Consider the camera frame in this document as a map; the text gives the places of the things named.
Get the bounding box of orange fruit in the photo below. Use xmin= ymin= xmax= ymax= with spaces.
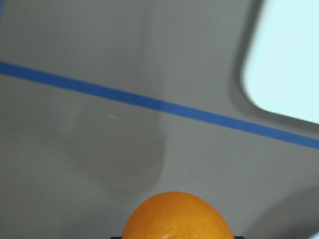
xmin=122 ymin=192 xmax=234 ymax=239

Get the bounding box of cream rectangular tray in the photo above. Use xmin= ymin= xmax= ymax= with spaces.
xmin=240 ymin=0 xmax=319 ymax=123

